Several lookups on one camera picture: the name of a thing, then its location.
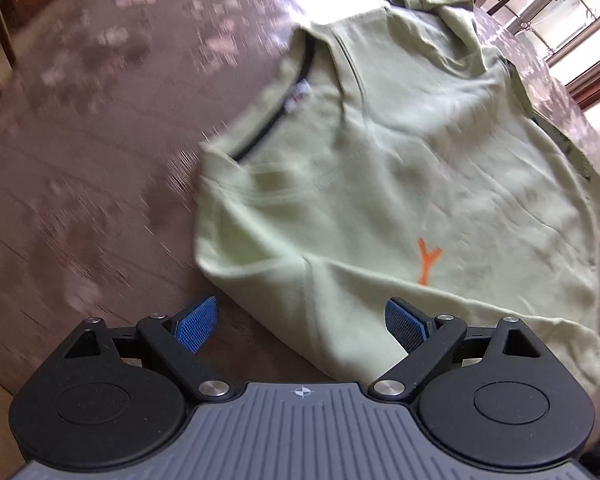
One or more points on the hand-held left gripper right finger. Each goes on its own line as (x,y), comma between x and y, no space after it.
(405,325)

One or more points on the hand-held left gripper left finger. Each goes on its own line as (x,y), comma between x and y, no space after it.
(197,322)

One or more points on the light green sweatshirt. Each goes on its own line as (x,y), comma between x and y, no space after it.
(380,160)

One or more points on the glass sliding door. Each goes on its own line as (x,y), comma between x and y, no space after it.
(580,25)

